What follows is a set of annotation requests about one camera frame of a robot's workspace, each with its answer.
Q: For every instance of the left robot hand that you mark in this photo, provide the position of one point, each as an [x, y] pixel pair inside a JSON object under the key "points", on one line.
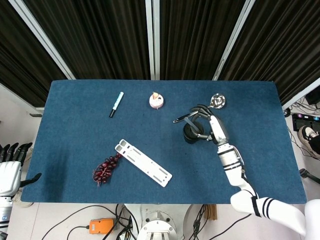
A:
{"points": [[8, 172]]}

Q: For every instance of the wooden piece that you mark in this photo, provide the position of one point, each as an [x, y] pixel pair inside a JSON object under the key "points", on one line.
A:
{"points": [[212, 212]]}

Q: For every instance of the pink toy cake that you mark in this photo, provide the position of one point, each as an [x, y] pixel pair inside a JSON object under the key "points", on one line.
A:
{"points": [[156, 100]]}

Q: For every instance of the person's white sneaker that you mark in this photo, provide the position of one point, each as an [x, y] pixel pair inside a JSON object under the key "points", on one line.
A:
{"points": [[308, 136]]}

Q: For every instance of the red grape bunch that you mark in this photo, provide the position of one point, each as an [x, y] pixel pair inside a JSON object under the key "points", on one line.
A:
{"points": [[106, 168]]}

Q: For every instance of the orange power box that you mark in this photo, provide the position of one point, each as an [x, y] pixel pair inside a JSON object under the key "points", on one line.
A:
{"points": [[101, 225]]}

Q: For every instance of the blue table cloth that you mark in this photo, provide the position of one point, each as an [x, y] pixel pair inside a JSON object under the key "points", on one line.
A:
{"points": [[160, 180]]}

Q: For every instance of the white robot torso base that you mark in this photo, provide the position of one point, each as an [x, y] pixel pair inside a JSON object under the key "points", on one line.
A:
{"points": [[157, 222]]}

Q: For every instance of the white perforated plastic plate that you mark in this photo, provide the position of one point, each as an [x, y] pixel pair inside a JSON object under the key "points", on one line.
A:
{"points": [[143, 162]]}

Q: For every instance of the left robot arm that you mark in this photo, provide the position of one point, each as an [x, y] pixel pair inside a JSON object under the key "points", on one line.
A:
{"points": [[3, 215]]}

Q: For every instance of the white marker pen black cap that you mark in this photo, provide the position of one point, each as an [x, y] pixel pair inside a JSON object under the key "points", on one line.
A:
{"points": [[116, 104]]}

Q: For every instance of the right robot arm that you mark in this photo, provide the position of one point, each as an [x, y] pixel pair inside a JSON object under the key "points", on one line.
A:
{"points": [[250, 185]]}

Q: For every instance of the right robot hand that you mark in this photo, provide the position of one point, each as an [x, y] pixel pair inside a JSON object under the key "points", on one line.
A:
{"points": [[215, 125]]}

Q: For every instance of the black cup with lid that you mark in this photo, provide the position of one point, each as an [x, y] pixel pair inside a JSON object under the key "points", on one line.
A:
{"points": [[191, 133]]}

